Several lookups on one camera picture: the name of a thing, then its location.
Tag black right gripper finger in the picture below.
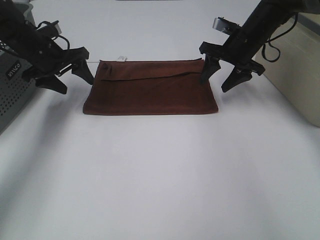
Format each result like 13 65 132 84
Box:
200 54 221 84
221 67 252 93

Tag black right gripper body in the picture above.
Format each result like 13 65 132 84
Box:
199 27 265 76

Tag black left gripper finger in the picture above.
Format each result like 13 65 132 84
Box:
35 75 68 95
71 59 94 85

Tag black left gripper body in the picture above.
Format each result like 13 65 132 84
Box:
22 37 90 81

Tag brown towel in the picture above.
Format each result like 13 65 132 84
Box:
82 58 219 116

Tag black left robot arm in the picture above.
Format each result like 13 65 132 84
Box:
0 0 94 95

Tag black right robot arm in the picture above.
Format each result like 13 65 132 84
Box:
199 0 320 93

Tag grey perforated plastic basket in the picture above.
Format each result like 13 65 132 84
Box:
0 39 37 132

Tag beige storage box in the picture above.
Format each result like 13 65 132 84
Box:
255 13 320 126

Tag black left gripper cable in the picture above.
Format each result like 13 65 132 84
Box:
34 20 71 52

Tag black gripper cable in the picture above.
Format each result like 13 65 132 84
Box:
261 12 300 62
34 20 71 52

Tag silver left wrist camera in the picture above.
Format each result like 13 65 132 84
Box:
36 20 62 38

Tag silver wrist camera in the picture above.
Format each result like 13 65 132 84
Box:
36 20 62 38
212 17 241 36

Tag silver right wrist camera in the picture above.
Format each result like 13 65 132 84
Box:
212 17 241 36

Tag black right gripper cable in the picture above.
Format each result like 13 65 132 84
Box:
261 12 300 62

